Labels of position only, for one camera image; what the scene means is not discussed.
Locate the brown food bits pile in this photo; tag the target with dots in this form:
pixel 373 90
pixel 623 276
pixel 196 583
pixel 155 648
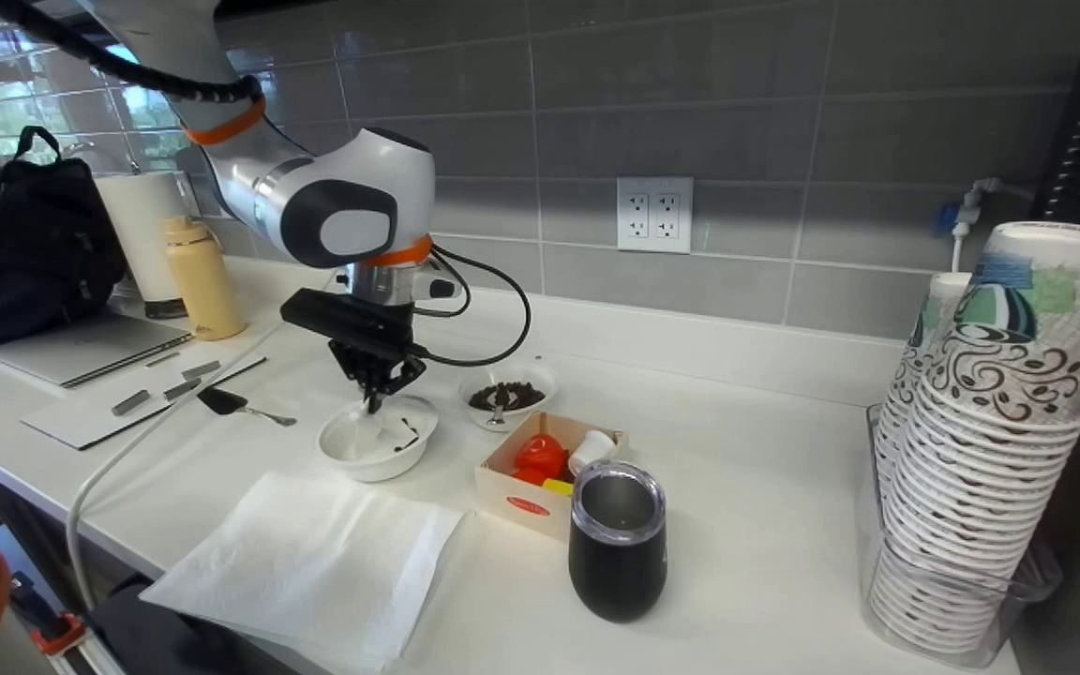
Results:
pixel 505 394

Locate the brown food crumbs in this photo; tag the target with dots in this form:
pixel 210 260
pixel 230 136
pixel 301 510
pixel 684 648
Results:
pixel 411 435

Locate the black bag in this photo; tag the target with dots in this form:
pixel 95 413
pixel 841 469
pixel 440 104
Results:
pixel 26 264

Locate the black steel tumbler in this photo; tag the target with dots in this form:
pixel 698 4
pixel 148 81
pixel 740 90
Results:
pixel 618 568

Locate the open cardboard box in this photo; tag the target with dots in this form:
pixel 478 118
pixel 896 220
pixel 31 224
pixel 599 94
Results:
pixel 525 510

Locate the white cutting board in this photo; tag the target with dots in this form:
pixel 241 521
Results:
pixel 65 351

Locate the small yellow item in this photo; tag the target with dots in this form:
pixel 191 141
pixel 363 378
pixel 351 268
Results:
pixel 560 486

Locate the large embossed white paper towel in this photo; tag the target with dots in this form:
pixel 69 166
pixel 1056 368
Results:
pixel 301 565

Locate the tan bottle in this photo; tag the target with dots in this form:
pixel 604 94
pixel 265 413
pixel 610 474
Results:
pixel 205 285

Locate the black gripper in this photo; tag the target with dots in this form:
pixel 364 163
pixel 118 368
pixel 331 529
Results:
pixel 373 363

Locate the stack of patterned paper bowls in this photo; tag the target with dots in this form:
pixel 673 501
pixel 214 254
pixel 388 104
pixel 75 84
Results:
pixel 1015 614

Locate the white paper towel roll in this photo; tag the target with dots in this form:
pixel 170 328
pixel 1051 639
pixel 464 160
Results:
pixel 141 245

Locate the white paper with pen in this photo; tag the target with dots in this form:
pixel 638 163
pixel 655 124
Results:
pixel 93 420

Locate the patterned paper cup stack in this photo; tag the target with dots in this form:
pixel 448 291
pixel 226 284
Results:
pixel 1004 474

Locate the blue white spray bottle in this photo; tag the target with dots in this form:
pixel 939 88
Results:
pixel 958 220

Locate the red ball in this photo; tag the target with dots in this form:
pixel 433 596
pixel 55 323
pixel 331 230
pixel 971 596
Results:
pixel 543 460

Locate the white four-socket wall outlet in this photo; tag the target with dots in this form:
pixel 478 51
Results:
pixel 655 213

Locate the white bowl with few crumbs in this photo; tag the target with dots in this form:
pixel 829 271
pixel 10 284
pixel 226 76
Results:
pixel 373 469

